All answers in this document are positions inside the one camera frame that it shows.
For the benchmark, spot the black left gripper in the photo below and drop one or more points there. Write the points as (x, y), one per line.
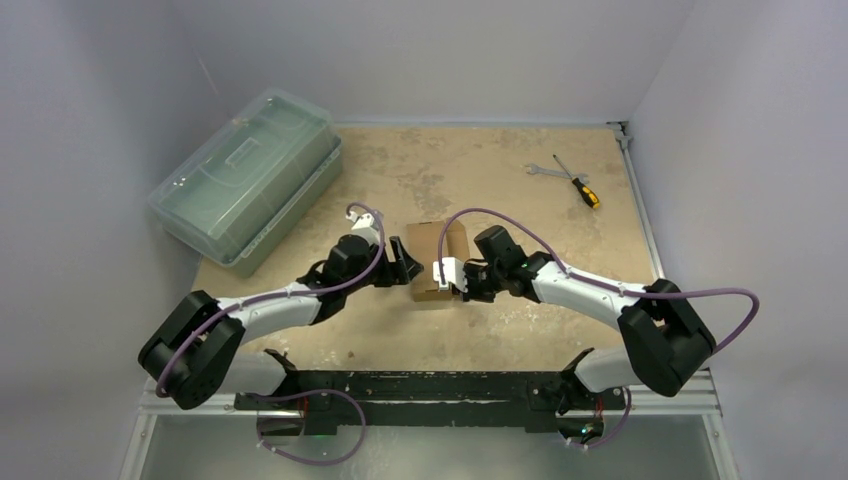
(399, 272)

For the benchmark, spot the brown cardboard box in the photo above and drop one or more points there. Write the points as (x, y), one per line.
(422, 245)

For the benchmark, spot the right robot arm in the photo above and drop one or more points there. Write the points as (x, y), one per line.
(664, 341)

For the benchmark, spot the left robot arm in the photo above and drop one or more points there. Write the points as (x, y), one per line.
(193, 355)

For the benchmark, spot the clear plastic storage box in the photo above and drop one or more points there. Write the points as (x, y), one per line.
(238, 195)

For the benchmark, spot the silver wrench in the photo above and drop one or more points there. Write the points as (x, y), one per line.
(533, 169)

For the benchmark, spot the yellow black screwdriver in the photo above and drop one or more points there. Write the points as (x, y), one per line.
(580, 184)

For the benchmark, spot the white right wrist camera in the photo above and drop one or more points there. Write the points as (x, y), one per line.
(449, 275)

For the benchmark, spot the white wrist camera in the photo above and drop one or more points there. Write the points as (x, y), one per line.
(366, 226)
(449, 275)

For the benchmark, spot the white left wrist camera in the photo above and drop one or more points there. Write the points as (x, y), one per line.
(366, 226)

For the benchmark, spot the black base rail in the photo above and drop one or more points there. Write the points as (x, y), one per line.
(535, 401)

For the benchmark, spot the aluminium frame rail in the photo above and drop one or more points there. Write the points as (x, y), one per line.
(214, 441)

